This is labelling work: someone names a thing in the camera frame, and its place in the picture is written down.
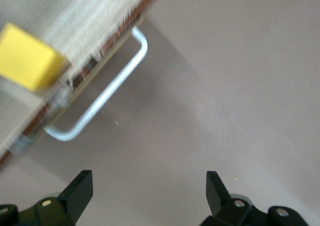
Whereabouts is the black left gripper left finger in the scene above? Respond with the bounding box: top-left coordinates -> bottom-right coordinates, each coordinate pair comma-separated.
0,170 -> 94,226

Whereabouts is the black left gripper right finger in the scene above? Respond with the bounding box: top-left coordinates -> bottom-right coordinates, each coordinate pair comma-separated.
201,170 -> 307,226

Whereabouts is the light wooden drawer white handle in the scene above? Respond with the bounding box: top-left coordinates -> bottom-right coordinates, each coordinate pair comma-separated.
0,0 -> 168,173

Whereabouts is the yellow block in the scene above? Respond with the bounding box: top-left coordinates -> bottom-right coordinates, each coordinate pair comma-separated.
0,22 -> 67,93

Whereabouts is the brown table cover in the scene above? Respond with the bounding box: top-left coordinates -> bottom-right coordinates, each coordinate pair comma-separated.
0,0 -> 320,226

